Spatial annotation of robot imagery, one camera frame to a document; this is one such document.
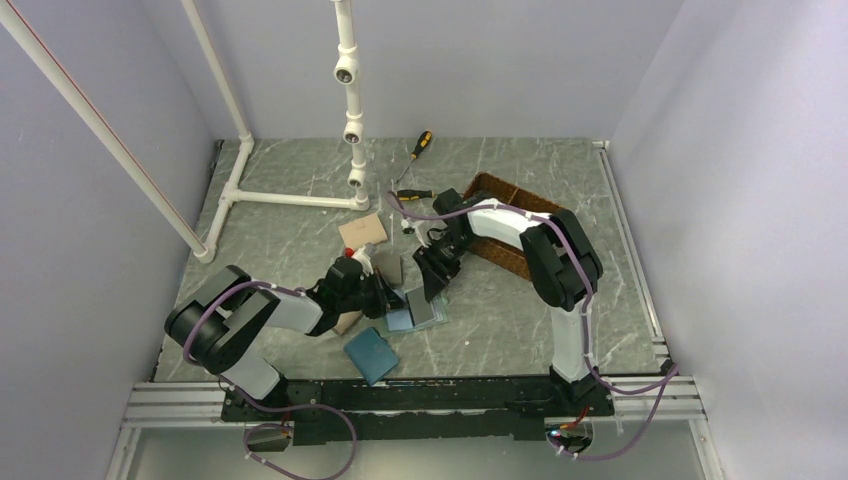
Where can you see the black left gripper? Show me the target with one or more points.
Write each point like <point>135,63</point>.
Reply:
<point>383,292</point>

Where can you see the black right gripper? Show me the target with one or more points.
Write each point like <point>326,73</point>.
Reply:
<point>435,274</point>

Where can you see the green card holder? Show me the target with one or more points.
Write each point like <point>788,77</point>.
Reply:
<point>417,313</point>

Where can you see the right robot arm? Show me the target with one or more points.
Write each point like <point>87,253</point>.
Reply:
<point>563,266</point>

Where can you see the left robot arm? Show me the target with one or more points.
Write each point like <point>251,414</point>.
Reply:
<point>217,325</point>

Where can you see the grey card holder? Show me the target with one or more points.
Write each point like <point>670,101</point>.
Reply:
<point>390,266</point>

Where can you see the beige card holder near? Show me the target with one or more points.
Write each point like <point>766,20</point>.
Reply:
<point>346,321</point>

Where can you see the beige card holder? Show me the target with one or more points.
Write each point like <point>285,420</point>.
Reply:
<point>365,230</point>
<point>346,321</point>

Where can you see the blue card holder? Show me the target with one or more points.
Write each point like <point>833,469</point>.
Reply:
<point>372,355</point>

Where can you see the beige card holder far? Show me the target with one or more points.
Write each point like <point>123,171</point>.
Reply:
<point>365,230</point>

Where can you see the brown woven divided basket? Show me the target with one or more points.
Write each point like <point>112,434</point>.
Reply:
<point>499,229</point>

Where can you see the black yellow screwdriver near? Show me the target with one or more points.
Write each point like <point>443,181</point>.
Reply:
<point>414,194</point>

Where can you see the black yellow screwdriver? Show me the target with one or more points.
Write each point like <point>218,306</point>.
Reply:
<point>421,144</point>
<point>414,194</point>

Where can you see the black yellow screwdriver far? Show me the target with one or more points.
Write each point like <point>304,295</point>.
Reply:
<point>421,144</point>

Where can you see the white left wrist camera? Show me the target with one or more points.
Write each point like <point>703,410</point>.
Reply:
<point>363,255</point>

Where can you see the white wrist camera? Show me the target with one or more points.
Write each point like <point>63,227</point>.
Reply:
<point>363,255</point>
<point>411,226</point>

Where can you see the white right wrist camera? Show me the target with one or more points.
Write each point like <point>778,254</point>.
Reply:
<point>411,226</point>

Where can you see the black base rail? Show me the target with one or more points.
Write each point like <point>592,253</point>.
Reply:
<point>519,407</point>

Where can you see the aluminium front rail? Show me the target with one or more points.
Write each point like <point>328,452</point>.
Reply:
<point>174,405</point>

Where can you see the white PVC pipe frame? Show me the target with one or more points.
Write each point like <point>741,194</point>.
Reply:
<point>102,68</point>

